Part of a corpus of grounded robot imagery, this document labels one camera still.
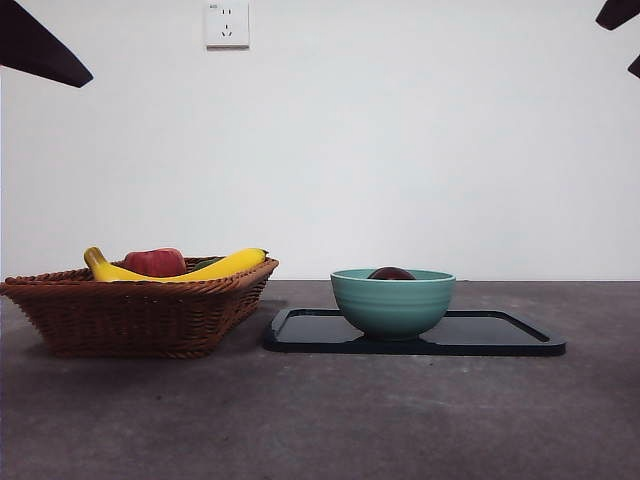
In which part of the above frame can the dark red plum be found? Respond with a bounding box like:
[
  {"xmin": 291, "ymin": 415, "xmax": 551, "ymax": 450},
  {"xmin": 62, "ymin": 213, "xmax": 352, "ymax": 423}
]
[{"xmin": 367, "ymin": 266, "xmax": 417, "ymax": 281}]

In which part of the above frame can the teal ribbed bowl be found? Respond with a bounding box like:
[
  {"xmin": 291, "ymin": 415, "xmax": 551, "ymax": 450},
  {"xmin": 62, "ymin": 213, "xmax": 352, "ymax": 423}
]
[{"xmin": 330, "ymin": 267, "xmax": 457, "ymax": 343}]

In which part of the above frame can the red apple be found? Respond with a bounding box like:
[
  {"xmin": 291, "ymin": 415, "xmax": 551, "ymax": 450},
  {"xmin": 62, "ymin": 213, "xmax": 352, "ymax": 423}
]
[{"xmin": 123, "ymin": 247, "xmax": 187, "ymax": 276}]

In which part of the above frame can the dark green vegetable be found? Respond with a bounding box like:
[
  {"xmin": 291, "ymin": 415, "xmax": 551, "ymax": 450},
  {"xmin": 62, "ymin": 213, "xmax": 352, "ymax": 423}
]
[{"xmin": 187, "ymin": 256, "xmax": 226, "ymax": 274}]

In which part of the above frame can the yellow banana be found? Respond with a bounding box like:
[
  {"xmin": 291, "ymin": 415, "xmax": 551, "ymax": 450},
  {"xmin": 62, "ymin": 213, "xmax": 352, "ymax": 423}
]
[{"xmin": 83, "ymin": 246, "xmax": 270, "ymax": 284}]

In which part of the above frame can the brown wicker basket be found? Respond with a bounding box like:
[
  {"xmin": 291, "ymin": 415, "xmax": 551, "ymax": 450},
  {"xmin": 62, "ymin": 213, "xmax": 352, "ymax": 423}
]
[{"xmin": 0, "ymin": 257, "xmax": 280, "ymax": 359}]

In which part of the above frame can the black rectangular tray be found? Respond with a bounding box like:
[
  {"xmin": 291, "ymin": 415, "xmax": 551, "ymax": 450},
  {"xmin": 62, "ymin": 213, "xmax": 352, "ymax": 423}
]
[{"xmin": 262, "ymin": 307, "xmax": 568, "ymax": 357}]

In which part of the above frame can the white wall socket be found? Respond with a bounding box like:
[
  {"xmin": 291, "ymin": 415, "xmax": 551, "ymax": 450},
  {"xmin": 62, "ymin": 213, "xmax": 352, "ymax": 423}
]
[{"xmin": 205, "ymin": 2, "xmax": 251, "ymax": 51}]

